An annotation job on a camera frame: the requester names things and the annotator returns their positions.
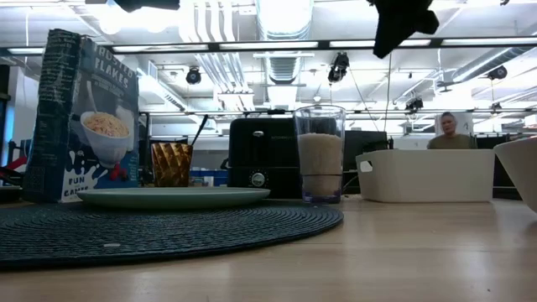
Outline black computer monitor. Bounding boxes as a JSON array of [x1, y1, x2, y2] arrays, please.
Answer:
[[343, 130, 389, 171]]

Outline blue storage crate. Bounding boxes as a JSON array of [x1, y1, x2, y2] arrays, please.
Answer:
[[190, 169, 229, 188]]

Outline person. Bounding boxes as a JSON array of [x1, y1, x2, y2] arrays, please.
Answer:
[[426, 111, 478, 151]]

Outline pale green plate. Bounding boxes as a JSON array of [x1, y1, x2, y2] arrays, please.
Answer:
[[76, 186, 272, 211]]

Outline white plastic bin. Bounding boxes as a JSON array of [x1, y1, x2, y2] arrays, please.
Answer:
[[355, 148, 496, 204]]

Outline round dark woven placemat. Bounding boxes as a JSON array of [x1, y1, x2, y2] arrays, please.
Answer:
[[0, 200, 345, 269]]

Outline black overhead light rail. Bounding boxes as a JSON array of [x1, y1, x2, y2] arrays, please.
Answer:
[[0, 36, 537, 55]]

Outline blue frosted flakes cereal box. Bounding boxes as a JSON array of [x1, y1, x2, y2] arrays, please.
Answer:
[[23, 28, 140, 205]]

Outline white grains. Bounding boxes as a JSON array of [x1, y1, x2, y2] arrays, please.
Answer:
[[296, 132, 343, 197]]

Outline red metal bar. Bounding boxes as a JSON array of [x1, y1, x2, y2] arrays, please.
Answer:
[[4, 155, 29, 172]]

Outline tall clear drinking glass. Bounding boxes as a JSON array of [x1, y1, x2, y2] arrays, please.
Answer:
[[293, 104, 347, 206]]

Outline black toaster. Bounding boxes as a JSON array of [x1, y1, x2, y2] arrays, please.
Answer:
[[226, 117, 302, 200]]

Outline black ceiling spotlight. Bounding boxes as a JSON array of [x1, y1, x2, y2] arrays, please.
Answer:
[[327, 52, 351, 84], [487, 65, 508, 81], [185, 66, 202, 86], [404, 96, 425, 112]]

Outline amber ribbed glass cup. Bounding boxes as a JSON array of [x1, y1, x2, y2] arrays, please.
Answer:
[[150, 142, 194, 188]]

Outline white ceramic bowl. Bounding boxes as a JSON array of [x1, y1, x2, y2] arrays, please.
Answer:
[[493, 136, 537, 214]]

